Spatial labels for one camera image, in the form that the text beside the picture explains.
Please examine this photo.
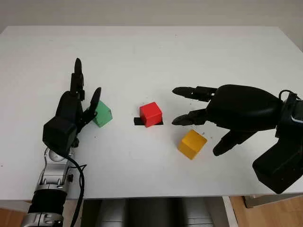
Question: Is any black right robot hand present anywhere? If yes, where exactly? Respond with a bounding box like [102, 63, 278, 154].
[171, 84, 284, 157]

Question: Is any green wooden block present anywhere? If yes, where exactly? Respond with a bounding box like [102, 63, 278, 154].
[92, 100, 113, 128]

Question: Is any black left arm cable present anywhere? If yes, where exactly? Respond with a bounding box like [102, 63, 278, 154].
[67, 157, 86, 227]

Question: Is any black tape strip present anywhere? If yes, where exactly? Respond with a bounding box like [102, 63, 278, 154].
[133, 117, 165, 126]

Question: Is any white table leg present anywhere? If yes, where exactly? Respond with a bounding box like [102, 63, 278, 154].
[0, 200, 34, 211]
[222, 195, 239, 227]

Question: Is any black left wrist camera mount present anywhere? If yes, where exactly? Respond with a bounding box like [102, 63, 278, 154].
[42, 117, 79, 154]

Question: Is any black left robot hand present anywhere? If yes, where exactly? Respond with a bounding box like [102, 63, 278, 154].
[54, 58, 102, 133]

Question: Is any yellow wooden block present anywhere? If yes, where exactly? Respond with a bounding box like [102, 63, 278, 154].
[178, 129, 208, 161]

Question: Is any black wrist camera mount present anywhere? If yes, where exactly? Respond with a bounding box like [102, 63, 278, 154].
[42, 117, 79, 154]
[252, 96, 303, 195]

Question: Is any red wooden block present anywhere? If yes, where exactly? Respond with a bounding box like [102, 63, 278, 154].
[139, 102, 163, 128]

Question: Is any dark grey robot body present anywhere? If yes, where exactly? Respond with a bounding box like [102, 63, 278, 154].
[81, 198, 224, 227]

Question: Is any grey box on floor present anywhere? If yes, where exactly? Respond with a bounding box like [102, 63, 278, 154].
[243, 194, 280, 209]

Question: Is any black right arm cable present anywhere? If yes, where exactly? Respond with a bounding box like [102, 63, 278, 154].
[278, 89, 299, 101]

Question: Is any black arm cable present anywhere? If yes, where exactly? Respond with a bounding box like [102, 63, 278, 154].
[278, 89, 299, 101]
[67, 157, 86, 227]

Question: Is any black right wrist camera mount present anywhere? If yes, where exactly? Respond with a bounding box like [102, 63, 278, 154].
[252, 96, 303, 195]

